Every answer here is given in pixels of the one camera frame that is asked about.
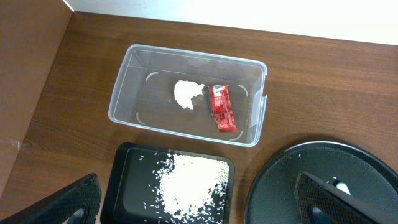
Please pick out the clear plastic bin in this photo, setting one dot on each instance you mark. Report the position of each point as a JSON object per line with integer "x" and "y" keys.
{"x": 143, "y": 93}

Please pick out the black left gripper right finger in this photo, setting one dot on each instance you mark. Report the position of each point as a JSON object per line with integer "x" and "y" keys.
{"x": 320, "y": 202}

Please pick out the red sauce packet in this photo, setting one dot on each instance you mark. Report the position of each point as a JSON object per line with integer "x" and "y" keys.
{"x": 221, "y": 109}

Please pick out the white tissue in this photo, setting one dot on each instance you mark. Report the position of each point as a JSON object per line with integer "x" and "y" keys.
{"x": 184, "y": 91}

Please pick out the pile of white rice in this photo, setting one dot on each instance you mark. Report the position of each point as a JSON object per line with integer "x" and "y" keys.
{"x": 184, "y": 189}

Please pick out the black rectangular tray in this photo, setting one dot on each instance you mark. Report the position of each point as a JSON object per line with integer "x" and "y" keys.
{"x": 125, "y": 187}

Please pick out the round black tray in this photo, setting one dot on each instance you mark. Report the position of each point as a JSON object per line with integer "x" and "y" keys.
{"x": 271, "y": 197}

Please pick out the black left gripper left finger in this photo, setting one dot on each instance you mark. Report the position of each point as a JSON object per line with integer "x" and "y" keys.
{"x": 79, "y": 202}

